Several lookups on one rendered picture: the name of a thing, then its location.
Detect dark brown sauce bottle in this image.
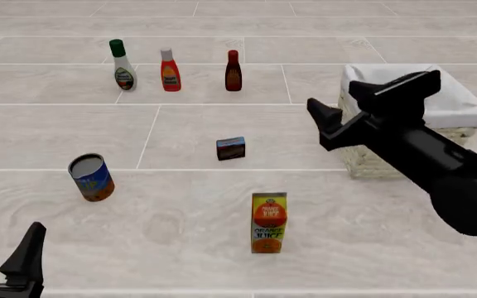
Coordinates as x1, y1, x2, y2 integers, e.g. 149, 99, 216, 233
224, 49, 243, 92

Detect chocolate pudding box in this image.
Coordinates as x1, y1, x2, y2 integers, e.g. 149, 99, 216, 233
215, 136, 247, 161

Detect red sauce bottle grey cap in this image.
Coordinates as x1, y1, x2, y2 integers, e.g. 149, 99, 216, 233
159, 46, 182, 93

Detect wicker basket with white liner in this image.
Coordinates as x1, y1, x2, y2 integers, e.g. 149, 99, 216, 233
337, 63, 477, 180

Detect blue and orange tin can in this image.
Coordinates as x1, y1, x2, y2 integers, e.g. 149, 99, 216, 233
67, 152, 116, 203

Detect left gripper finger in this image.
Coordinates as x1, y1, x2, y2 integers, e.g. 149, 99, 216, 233
0, 221, 47, 288

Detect white dressing bottle green cap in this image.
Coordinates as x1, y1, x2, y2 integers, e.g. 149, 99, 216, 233
108, 38, 138, 92

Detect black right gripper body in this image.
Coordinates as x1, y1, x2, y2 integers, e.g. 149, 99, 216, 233
318, 92, 424, 152

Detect orange juice carton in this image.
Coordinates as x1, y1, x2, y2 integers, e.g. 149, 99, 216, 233
250, 191, 289, 255

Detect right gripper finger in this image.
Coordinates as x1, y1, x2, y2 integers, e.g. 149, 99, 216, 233
348, 79, 388, 105
306, 97, 344, 135

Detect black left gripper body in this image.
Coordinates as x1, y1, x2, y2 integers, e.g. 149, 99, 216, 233
0, 281, 44, 298

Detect right gripper plate on stalk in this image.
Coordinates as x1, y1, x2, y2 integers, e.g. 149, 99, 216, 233
373, 70, 442, 121

